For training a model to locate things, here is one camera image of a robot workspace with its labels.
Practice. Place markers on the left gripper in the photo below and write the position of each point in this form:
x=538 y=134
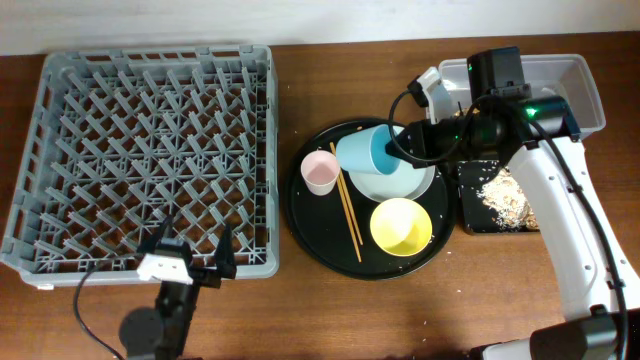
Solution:
x=223 y=260

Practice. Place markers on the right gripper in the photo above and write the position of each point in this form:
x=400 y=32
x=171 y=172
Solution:
x=424 y=138

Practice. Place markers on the grey round plate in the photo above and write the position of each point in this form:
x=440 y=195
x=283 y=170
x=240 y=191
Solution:
x=383 y=177

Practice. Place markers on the blue plastic cup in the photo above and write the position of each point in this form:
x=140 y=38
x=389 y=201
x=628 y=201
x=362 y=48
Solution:
x=364 y=151

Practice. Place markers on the yellow bowl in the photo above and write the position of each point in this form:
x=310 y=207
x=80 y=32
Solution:
x=401 y=227

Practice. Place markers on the wooden chopstick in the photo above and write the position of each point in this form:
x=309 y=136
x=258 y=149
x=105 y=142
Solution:
x=343 y=195
x=349 y=207

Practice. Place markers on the food scraps and rice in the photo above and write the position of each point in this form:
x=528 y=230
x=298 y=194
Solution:
x=504 y=195

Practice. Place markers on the pink plastic cup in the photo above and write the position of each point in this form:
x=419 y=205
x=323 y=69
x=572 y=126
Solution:
x=320 y=170

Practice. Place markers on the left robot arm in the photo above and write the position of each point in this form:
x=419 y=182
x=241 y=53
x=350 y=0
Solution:
x=160 y=331

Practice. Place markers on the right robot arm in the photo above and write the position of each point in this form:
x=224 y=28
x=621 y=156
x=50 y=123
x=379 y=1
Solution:
x=538 y=139

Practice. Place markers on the grey dishwasher rack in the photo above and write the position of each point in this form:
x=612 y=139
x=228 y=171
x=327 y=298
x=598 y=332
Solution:
x=120 y=139

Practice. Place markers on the black rectangular tray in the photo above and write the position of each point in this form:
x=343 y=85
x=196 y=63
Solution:
x=471 y=176

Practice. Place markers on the round black tray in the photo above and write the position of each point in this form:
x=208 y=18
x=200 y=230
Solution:
x=319 y=225

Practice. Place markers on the clear plastic bin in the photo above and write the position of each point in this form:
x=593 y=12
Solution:
x=566 y=75

